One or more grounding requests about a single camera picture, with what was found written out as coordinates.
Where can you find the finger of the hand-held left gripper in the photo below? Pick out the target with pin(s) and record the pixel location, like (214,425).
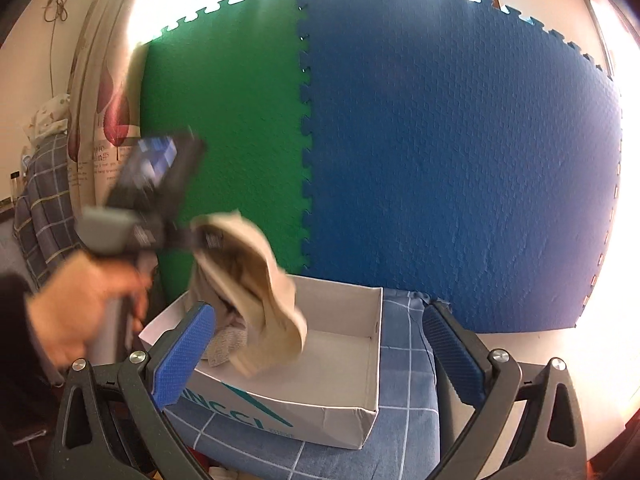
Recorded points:
(181,239)

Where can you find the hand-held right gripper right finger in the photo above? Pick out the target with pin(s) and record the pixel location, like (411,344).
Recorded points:
(452,355)

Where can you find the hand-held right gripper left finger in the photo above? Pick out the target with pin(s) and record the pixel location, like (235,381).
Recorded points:
(182,355)

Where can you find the grey underwear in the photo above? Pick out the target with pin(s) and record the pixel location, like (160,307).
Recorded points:
(225,342)

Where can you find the beige underwear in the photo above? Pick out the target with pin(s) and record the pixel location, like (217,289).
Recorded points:
(260,280)

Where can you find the white cardboard box drawer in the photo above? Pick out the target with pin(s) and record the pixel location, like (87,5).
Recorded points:
(345,360)

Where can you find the person's left forearm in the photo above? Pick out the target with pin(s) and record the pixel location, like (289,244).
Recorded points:
(20,350)

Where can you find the person's left hand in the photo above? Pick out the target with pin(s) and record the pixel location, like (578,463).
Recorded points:
(70,305)

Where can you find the blue checked bedsheet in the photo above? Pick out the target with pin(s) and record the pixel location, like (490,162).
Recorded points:
(405,360)

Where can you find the floral curtain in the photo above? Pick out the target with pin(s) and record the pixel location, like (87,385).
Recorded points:
(107,110)

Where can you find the green foam mat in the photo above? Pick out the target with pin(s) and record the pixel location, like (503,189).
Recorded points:
(230,125)

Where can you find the dark plaid blanket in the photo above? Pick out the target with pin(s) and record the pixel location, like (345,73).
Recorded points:
(45,200)

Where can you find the floral cloth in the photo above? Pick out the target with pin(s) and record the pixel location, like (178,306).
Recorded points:
(47,115)

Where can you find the small clear bottle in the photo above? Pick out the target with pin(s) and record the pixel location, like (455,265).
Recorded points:
(16,185)

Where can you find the blue foam mat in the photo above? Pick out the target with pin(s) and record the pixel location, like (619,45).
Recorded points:
(450,160)

